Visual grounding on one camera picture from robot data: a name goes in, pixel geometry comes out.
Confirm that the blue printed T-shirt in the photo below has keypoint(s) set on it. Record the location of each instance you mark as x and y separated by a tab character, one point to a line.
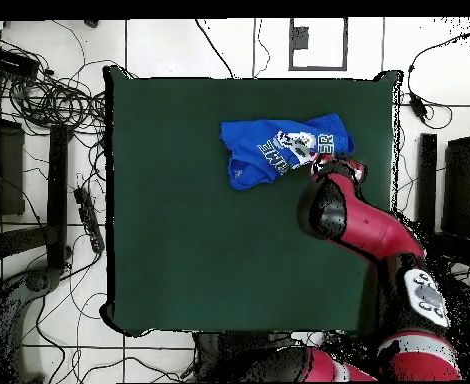
255	148

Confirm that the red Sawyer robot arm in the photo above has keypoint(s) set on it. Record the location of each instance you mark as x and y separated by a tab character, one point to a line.
371	228

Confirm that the grey square floor hatch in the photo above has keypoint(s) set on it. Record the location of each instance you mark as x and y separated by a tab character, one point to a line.
300	38

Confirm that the dark green table cloth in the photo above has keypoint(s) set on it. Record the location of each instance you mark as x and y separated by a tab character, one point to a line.
219	260

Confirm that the black power strip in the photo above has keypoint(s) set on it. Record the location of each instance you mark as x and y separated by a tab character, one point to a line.
89	220

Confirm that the black rectangular device box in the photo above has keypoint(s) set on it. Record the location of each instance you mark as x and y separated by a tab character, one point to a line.
13	63

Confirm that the grey curved stand base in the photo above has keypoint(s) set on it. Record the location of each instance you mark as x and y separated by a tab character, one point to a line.
15	304

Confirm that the black metal stand frame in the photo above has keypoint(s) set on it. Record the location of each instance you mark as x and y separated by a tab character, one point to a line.
426	180
57	192

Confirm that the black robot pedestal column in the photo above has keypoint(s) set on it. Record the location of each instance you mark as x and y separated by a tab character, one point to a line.
227	360

